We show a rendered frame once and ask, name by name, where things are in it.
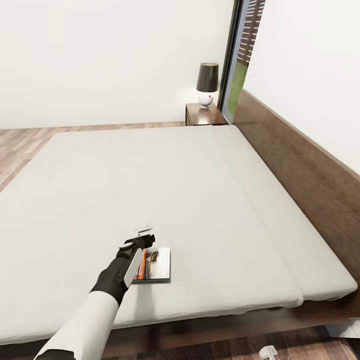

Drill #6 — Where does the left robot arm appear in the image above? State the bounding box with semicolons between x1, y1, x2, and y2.
34;223;156;360

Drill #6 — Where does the hardback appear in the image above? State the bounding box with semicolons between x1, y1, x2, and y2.
133;247;171;282

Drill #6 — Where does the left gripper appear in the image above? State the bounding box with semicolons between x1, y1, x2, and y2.
125;234;156;250

